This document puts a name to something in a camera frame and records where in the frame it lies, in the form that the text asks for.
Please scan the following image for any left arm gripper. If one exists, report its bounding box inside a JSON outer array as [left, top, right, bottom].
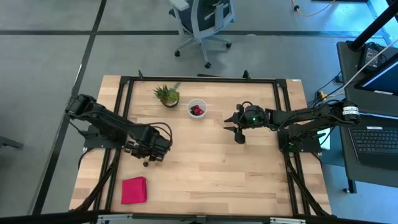
[[124, 123, 172, 162]]

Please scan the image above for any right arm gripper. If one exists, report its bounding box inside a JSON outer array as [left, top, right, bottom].
[[223, 103, 269, 146]]

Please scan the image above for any clear round plastic container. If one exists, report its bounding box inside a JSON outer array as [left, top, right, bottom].
[[187, 98, 208, 120]]

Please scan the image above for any succulent plant in black pot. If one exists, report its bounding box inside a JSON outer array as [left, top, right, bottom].
[[153, 82, 182, 109]]

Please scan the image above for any folded red cloth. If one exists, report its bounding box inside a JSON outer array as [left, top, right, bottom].
[[121, 176, 147, 205]]

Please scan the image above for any white box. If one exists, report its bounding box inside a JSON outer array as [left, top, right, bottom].
[[317, 127, 331, 151]]

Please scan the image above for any white and black office chair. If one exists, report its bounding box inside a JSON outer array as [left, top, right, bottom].
[[169, 0, 236, 69]]

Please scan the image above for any black desk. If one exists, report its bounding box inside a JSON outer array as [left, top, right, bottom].
[[312, 40, 398, 130], [337, 111, 398, 194]]

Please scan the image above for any grey chair base leg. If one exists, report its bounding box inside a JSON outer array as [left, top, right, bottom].
[[0, 136, 24, 150]]

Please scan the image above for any black laptop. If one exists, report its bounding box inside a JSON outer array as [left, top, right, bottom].
[[348, 124, 398, 170]]

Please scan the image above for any black power adapter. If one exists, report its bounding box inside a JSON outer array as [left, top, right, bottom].
[[360, 43, 386, 72]]

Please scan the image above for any black flat screen monitor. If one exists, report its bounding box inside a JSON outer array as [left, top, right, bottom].
[[355, 52, 398, 96]]

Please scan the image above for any black metal pole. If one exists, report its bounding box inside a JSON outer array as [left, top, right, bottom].
[[347, 0, 398, 52]]

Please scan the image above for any silver metal bracket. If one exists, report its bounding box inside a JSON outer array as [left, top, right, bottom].
[[269, 217, 307, 224], [96, 213, 134, 224]]

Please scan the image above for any black floor cable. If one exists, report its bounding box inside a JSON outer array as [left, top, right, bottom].
[[306, 72, 346, 110]]

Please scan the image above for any black camera rig bar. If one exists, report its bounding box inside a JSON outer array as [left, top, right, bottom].
[[0, 210, 398, 224]]

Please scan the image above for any yellow cable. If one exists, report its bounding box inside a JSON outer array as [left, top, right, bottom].
[[290, 0, 338, 18]]

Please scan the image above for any white cable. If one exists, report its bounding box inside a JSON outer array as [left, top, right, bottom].
[[341, 39, 398, 91]]

